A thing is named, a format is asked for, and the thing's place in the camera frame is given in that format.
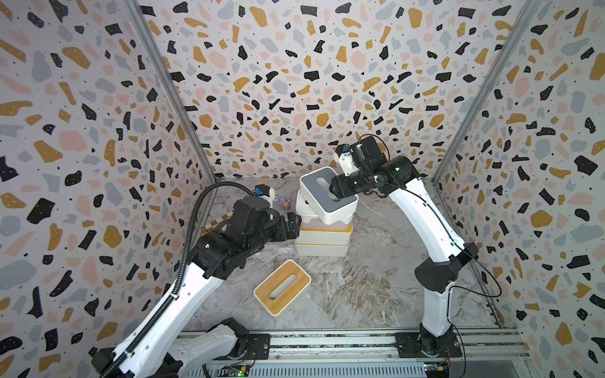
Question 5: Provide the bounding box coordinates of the white pink tissue box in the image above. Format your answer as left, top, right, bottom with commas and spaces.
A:
296, 189, 359, 231

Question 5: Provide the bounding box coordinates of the grey lid tissue box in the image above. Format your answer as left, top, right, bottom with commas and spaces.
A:
299, 166, 359, 214

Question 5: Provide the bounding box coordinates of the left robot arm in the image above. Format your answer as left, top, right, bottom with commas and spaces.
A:
92, 196, 302, 377

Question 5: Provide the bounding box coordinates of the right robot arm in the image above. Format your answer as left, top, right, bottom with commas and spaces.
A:
329, 136, 478, 356

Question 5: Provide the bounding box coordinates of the purple bunny toy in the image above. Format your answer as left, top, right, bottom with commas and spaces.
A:
275, 196, 291, 209

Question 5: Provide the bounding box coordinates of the wooden chess board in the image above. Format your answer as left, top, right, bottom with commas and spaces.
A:
201, 220, 228, 236

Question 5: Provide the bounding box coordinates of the left green circuit board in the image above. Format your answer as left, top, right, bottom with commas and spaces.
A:
217, 365, 251, 377

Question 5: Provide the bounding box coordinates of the green circuit board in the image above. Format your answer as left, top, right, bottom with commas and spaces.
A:
217, 365, 251, 377
424, 362, 450, 378

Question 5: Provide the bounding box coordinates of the right green circuit board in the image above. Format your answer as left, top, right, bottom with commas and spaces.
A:
424, 362, 450, 378

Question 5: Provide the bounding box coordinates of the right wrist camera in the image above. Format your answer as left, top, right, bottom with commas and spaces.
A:
333, 143, 360, 177

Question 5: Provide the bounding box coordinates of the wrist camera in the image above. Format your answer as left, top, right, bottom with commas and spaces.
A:
333, 143, 360, 177
254, 184, 276, 208

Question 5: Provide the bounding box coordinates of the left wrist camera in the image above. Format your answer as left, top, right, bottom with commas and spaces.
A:
254, 184, 276, 208

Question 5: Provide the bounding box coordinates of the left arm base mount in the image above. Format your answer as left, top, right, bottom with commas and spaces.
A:
202, 332, 271, 362

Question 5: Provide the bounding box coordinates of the left black corrugated cable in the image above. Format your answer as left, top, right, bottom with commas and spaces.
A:
98, 181, 256, 378

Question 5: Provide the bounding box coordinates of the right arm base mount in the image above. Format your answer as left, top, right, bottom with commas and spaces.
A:
395, 329, 463, 358

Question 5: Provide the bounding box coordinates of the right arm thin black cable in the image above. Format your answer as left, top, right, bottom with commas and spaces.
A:
358, 133, 503, 378

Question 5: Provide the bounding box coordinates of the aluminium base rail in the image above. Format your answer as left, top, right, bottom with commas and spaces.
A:
178, 328, 538, 377

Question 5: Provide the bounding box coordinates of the right aluminium corner post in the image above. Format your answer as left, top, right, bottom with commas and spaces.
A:
432, 0, 541, 187

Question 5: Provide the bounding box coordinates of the aluminium corner post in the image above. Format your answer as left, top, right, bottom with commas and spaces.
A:
432, 0, 541, 187
122, 0, 216, 183

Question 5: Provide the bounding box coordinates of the left aluminium corner post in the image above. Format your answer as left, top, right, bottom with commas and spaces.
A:
122, 0, 216, 183

